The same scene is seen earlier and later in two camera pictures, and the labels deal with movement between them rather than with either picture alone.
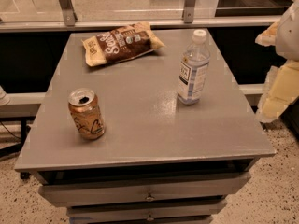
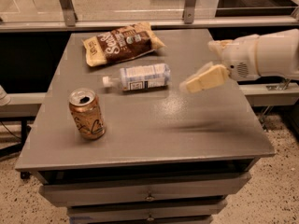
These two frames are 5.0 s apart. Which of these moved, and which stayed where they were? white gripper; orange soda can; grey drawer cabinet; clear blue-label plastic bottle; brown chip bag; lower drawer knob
Moved: white gripper; clear blue-label plastic bottle
Stayed: lower drawer knob; orange soda can; brown chip bag; grey drawer cabinet
